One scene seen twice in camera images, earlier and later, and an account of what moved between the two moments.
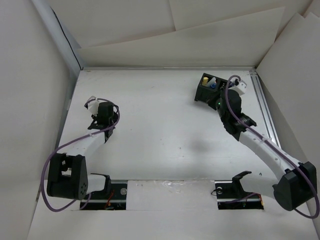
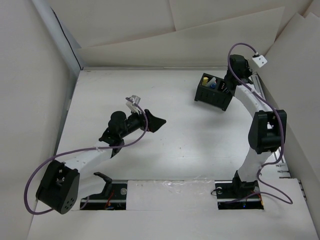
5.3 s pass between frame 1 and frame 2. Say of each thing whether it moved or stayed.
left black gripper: moved
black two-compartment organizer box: stayed
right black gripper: moved
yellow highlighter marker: stayed
